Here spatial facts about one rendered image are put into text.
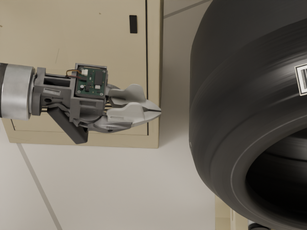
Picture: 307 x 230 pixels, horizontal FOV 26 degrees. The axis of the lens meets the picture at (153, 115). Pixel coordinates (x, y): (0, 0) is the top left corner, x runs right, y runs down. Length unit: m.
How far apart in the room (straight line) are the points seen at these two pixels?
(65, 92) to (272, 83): 0.34
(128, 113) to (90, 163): 1.33
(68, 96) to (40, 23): 0.85
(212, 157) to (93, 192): 1.36
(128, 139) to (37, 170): 0.35
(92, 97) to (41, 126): 1.31
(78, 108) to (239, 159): 0.27
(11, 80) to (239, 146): 0.37
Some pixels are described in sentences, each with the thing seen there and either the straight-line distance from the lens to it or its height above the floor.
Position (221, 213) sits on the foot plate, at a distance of 2.31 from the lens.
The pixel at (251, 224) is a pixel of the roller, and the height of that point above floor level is 0.91.
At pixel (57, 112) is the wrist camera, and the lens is 1.11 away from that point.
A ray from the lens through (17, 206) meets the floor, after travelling 2.37.
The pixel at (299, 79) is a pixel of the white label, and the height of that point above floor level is 1.41.
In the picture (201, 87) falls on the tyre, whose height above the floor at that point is 1.27.
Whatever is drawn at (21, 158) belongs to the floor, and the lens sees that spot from 2.46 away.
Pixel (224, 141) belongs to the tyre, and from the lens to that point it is 0.99.
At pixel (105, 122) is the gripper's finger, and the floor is 1.18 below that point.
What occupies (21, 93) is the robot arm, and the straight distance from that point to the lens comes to 1.07.
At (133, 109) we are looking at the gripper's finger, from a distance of 1.08.
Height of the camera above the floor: 2.10
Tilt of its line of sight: 57 degrees down
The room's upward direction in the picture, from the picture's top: straight up
